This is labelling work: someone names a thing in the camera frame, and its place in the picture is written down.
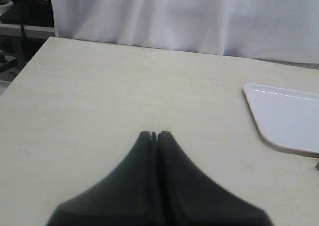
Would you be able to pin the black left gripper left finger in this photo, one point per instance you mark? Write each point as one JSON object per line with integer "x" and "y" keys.
{"x": 128, "y": 196}

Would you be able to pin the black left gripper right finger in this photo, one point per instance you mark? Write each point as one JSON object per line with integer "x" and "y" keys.
{"x": 191, "y": 198}

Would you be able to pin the white curtain backdrop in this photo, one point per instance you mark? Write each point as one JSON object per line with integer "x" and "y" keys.
{"x": 280, "y": 30}

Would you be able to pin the dark background shelf clutter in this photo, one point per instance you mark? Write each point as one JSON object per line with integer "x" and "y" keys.
{"x": 23, "y": 30}

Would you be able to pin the white plastic tray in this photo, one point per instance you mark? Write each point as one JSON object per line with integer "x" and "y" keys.
{"x": 288, "y": 120}

